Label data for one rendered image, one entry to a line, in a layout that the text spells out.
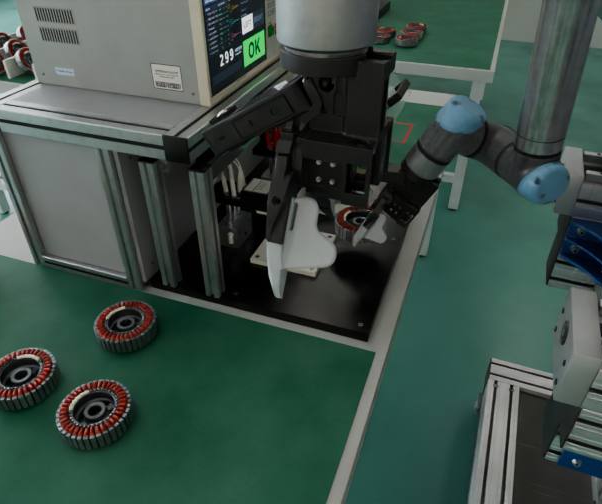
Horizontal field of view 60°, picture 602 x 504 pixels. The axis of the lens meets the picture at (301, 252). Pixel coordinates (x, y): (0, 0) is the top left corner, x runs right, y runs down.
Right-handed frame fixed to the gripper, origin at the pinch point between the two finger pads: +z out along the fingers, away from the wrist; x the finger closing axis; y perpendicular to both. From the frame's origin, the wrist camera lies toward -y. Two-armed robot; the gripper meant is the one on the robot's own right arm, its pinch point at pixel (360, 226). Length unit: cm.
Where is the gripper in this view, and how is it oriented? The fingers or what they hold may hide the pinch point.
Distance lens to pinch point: 115.9
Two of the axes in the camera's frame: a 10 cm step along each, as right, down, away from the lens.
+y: 8.3, 5.6, 0.1
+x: 3.8, -5.6, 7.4
